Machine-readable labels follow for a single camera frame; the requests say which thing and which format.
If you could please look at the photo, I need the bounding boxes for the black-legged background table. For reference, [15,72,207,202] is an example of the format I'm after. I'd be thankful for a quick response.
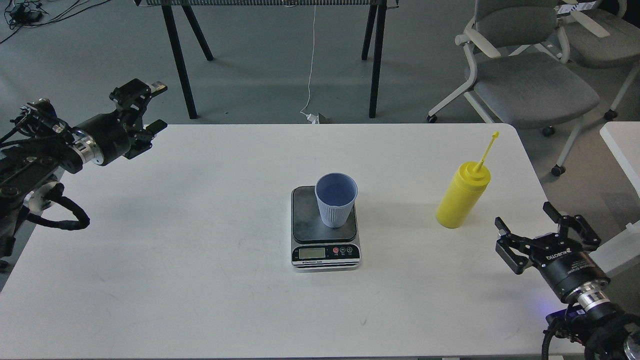
[135,0,401,120]

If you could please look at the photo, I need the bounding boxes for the yellow squeeze bottle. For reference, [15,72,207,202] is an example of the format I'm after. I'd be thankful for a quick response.
[435,131,500,229]

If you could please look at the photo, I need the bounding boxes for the digital kitchen scale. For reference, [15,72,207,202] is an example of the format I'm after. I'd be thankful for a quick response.
[290,186,362,272]

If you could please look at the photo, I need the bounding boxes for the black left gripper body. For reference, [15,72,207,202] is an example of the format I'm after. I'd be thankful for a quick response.
[72,112,153,166]

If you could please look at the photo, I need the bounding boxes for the white hanging cable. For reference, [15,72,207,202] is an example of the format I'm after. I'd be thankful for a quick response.
[300,4,321,124]

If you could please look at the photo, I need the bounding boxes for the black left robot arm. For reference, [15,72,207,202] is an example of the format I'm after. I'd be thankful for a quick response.
[0,79,167,257]

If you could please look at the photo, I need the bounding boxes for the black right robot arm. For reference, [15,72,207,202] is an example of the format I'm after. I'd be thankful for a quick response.
[494,202,640,360]

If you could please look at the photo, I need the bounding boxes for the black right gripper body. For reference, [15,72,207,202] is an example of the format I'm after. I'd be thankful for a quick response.
[523,234,611,305]

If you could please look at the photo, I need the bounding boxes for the grey office chair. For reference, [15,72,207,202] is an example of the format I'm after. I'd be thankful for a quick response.
[557,0,640,121]
[427,0,601,177]

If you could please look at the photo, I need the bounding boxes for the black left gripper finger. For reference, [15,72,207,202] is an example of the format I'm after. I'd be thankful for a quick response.
[109,79,169,118]
[135,120,168,151]

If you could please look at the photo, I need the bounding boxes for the blue ribbed paper cup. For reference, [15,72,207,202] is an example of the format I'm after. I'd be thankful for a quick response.
[314,172,358,228]

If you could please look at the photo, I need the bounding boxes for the black cables on floor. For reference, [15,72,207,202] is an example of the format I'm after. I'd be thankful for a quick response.
[0,0,111,45]

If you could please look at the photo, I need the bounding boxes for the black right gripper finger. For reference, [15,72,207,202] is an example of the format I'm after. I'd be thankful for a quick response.
[494,216,538,275]
[542,202,602,251]

